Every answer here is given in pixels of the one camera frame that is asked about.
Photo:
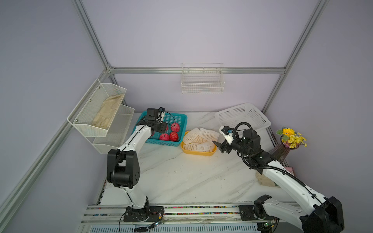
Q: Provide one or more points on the purple and pink cloth items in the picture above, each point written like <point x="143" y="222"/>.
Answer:
<point x="289" y="170"/>

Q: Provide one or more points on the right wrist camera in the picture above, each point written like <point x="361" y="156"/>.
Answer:
<point x="228" y="133"/>

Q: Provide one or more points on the white two-tier wire shelf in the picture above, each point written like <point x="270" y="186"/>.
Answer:
<point x="85" y="111"/>

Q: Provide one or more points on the dark glass vase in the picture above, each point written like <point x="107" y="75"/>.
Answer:
<point x="280" y="152"/>

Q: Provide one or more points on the aluminium frame structure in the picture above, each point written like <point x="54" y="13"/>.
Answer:
<point x="19" y="194"/>

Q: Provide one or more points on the yellow plastic tub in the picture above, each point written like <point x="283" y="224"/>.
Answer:
<point x="201" y="153"/>

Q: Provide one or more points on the teal plastic perforated basket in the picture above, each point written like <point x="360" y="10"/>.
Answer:
<point x="181" y="120"/>

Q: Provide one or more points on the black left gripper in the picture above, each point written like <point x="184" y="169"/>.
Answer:
<point x="163" y="126"/>

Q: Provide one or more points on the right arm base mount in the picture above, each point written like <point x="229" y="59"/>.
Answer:
<point x="256" y="211"/>

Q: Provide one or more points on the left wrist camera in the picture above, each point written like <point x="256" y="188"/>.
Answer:
<point x="161" y="114"/>

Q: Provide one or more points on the beige work glove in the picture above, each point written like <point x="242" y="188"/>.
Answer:
<point x="264" y="181"/>

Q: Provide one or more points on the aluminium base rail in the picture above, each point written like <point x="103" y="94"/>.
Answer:
<point x="177" y="218"/>

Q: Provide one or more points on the white plastic perforated basket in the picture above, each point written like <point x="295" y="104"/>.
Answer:
<point x="246" y="112"/>

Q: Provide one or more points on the yellow flower bouquet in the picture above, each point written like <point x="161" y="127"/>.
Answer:
<point x="291" y="139"/>

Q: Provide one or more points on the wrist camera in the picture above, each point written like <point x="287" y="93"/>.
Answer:
<point x="161" y="114"/>
<point x="228" y="133"/>

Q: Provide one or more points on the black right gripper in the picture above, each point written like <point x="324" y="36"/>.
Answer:
<point x="223" y="147"/>

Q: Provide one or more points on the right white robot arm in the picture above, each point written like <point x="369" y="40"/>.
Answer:
<point x="316" y="213"/>

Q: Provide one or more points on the beige cloth in shelf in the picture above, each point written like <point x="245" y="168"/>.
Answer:
<point x="107" y="111"/>

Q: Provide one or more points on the white wire wall basket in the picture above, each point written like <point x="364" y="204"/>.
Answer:
<point x="202" y="78"/>

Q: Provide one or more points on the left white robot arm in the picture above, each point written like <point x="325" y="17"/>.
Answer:
<point x="123" y="169"/>

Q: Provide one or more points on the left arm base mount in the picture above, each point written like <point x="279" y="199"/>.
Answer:
<point x="146" y="214"/>

